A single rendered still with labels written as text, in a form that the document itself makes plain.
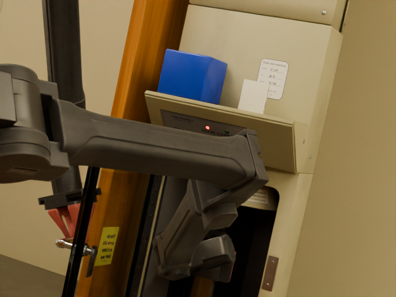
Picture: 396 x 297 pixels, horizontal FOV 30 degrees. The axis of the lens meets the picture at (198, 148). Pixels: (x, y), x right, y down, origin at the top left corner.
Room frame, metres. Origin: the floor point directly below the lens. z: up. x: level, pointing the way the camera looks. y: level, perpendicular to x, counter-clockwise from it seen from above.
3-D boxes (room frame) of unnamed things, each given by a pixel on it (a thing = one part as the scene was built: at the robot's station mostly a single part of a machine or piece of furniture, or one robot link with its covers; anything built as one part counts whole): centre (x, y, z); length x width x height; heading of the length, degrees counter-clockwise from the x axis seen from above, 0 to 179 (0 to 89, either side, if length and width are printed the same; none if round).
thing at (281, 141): (1.48, -0.04, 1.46); 0.32 x 0.12 x 0.10; 67
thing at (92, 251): (1.33, 0.15, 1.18); 0.02 x 0.02 x 0.06; 72
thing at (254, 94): (1.46, -0.09, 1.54); 0.05 x 0.05 x 0.06; 84
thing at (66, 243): (1.38, 0.18, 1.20); 0.10 x 0.05 x 0.03; 162
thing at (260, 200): (1.62, -0.12, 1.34); 0.18 x 0.18 x 0.05
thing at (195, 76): (1.52, 0.04, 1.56); 0.10 x 0.10 x 0.09; 67
